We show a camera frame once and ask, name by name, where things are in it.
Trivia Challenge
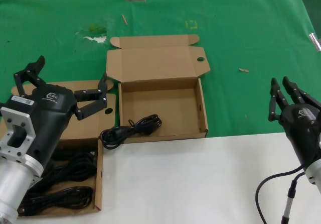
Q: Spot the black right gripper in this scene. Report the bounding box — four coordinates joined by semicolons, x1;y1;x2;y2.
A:
267;76;321;170

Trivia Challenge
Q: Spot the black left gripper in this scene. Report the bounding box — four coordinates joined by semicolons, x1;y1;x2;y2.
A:
5;55;109;170

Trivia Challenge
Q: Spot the black power cord with plug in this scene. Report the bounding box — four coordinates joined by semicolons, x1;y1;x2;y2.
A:
99;114;163;150

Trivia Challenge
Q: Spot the cardboard box with round hole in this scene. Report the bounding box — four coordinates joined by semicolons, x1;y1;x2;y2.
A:
105;34;211;144
0;79;117;212

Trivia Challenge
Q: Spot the green table cloth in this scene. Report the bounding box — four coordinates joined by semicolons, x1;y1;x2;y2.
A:
0;0;321;147

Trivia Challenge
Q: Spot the black coiled power cord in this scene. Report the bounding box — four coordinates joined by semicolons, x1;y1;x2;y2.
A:
18;185;94;211
40;151;98;185

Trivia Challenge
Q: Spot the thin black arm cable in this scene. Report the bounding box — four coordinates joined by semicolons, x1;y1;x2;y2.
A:
255;165;307;224

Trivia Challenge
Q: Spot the cable with silver connector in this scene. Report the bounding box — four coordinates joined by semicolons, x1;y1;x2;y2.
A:
280;172;307;224

